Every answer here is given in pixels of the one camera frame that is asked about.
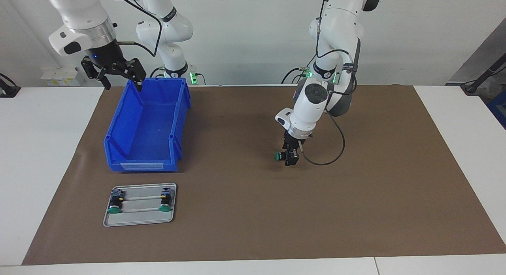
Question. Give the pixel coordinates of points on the black stand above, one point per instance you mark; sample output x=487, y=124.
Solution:
x=8, y=91
x=472, y=87

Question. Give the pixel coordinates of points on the blue crate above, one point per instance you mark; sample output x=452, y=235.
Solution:
x=499, y=107

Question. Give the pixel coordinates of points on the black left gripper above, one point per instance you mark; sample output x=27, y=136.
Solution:
x=293, y=139

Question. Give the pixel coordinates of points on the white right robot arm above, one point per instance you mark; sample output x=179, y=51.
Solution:
x=79, y=10

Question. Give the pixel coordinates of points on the white socket box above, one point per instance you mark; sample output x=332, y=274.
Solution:
x=59, y=75

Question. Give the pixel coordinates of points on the blue plastic storage bin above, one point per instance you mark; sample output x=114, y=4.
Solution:
x=146, y=124

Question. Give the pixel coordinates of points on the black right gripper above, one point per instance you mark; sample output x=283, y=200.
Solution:
x=106, y=57

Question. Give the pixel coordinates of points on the brown table mat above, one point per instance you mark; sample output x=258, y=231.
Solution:
x=253, y=227

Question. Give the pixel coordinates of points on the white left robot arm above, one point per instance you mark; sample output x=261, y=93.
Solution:
x=312, y=105

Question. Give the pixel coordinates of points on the green push button switch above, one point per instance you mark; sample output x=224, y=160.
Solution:
x=278, y=156
x=166, y=201
x=115, y=203

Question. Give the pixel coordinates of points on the silver metal tray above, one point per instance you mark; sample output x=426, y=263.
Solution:
x=138, y=217

